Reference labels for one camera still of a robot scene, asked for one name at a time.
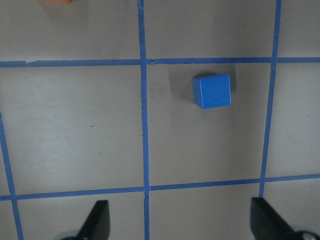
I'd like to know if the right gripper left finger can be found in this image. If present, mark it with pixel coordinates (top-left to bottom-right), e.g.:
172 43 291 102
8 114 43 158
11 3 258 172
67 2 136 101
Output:
63 200 111 240

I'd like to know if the orange block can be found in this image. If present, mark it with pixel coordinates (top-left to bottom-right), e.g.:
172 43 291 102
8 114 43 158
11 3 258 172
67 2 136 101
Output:
43 0 71 5

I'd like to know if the blue block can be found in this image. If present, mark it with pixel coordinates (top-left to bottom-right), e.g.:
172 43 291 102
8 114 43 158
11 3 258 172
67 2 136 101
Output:
192 73 232 109

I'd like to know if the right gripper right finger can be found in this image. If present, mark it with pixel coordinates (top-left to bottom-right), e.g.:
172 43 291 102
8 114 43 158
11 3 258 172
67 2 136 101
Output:
250 197 320 240

